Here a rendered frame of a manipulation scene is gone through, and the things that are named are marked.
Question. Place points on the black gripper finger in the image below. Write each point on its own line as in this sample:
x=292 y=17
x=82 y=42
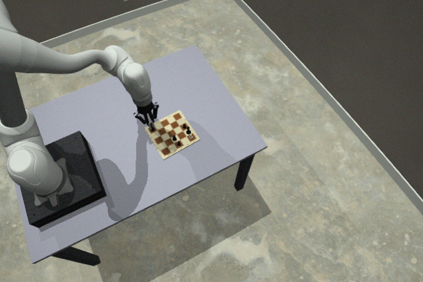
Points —
x=145 y=121
x=152 y=117

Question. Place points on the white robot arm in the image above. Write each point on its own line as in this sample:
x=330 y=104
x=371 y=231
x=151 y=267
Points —
x=33 y=168

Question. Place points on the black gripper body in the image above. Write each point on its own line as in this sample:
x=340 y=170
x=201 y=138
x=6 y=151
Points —
x=141 y=110

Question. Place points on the chessboard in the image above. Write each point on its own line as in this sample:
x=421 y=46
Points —
x=165 y=128

